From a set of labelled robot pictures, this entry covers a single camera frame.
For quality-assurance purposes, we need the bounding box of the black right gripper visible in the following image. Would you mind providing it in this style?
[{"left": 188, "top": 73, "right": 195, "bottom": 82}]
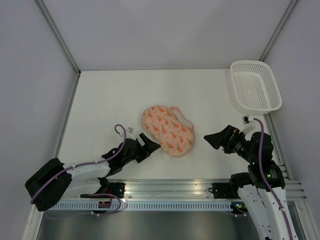
[{"left": 203, "top": 123, "right": 257, "bottom": 163}]

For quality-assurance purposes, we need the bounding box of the floral mesh laundry bag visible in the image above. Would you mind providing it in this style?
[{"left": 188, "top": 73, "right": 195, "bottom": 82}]
[{"left": 141, "top": 105, "right": 196, "bottom": 158}]

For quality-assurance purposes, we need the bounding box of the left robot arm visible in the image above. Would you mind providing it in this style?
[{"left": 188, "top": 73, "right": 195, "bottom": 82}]
[{"left": 25, "top": 133, "right": 161, "bottom": 212}]

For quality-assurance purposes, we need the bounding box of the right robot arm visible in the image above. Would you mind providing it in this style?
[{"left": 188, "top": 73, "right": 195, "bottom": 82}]
[{"left": 204, "top": 125, "right": 299, "bottom": 240}]

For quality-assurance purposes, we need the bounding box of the white perforated plastic basket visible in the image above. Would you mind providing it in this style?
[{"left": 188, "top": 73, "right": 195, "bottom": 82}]
[{"left": 230, "top": 60, "right": 283, "bottom": 115}]

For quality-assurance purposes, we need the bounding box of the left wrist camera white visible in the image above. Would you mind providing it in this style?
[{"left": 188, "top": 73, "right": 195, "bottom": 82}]
[{"left": 118, "top": 127, "right": 137, "bottom": 141}]

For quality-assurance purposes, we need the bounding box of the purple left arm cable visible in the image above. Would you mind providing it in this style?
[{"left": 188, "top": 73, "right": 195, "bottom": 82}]
[{"left": 29, "top": 124, "right": 127, "bottom": 220}]

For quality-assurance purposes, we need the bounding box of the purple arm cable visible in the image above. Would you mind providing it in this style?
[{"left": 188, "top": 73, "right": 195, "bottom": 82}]
[
  {"left": 234, "top": 117, "right": 294, "bottom": 240},
  {"left": 29, "top": 124, "right": 127, "bottom": 220}
]

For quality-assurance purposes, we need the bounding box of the aluminium front rail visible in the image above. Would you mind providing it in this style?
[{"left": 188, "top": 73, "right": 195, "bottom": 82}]
[{"left": 109, "top": 179, "right": 228, "bottom": 201}]

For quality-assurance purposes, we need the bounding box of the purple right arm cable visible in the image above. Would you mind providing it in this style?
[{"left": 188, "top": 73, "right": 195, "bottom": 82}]
[{"left": 234, "top": 117, "right": 294, "bottom": 240}]

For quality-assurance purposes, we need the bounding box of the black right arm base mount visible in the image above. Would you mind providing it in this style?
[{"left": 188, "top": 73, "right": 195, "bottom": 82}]
[{"left": 210, "top": 182, "right": 240, "bottom": 200}]

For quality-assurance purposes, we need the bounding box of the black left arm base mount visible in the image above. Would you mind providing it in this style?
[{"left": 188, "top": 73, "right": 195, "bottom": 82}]
[{"left": 80, "top": 181, "right": 125, "bottom": 199}]

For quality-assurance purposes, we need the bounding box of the white slotted cable duct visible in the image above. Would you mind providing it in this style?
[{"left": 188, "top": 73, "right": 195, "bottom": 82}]
[{"left": 50, "top": 200, "right": 232, "bottom": 212}]

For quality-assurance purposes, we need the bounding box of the right aluminium frame post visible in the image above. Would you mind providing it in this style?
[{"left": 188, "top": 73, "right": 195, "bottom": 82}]
[{"left": 259, "top": 0, "right": 300, "bottom": 62}]

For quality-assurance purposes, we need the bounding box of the aluminium frame post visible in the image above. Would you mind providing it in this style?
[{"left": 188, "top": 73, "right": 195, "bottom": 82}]
[
  {"left": 259, "top": 0, "right": 300, "bottom": 62},
  {"left": 34, "top": 0, "right": 81, "bottom": 77}
]

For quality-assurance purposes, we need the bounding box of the left aluminium frame post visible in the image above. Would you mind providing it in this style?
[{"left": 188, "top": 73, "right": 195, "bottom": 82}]
[{"left": 34, "top": 0, "right": 81, "bottom": 77}]

